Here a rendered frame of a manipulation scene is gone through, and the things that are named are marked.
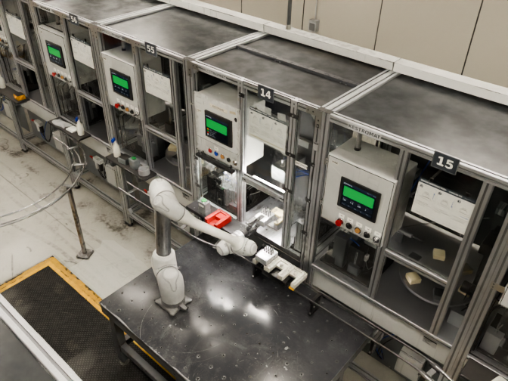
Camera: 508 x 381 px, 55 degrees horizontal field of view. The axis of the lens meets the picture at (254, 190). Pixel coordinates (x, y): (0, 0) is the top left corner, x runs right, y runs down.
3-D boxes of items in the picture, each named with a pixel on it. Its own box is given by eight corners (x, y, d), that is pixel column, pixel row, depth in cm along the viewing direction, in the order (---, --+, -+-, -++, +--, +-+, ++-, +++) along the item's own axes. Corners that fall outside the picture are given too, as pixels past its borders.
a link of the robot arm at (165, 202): (188, 211, 288) (181, 198, 298) (165, 197, 276) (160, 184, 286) (173, 226, 290) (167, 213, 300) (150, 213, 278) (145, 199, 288)
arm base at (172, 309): (176, 320, 316) (175, 314, 313) (154, 302, 328) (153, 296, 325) (196, 304, 328) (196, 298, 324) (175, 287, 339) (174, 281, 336)
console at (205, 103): (193, 150, 355) (190, 91, 328) (221, 136, 373) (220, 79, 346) (236, 172, 333) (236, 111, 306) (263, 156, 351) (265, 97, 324)
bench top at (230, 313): (99, 306, 330) (98, 302, 327) (211, 230, 395) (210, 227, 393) (270, 458, 251) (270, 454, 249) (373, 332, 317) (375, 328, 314)
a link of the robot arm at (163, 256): (156, 286, 329) (149, 264, 346) (179, 281, 335) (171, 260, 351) (151, 193, 286) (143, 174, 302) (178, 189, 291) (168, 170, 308)
